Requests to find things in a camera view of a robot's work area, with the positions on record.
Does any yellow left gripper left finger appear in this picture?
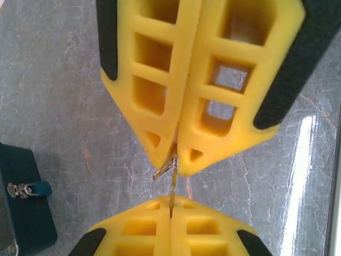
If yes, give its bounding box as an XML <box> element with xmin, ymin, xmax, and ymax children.
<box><xmin>68</xmin><ymin>195</ymin><xmax>172</xmax><ymax>256</ymax></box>

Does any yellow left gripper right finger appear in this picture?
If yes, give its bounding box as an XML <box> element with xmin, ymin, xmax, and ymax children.
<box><xmin>170</xmin><ymin>195</ymin><xmax>274</xmax><ymax>256</ymax></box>

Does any dark teal painted box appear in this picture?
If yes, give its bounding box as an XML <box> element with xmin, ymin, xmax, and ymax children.
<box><xmin>0</xmin><ymin>142</ymin><xmax>58</xmax><ymax>256</ymax></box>

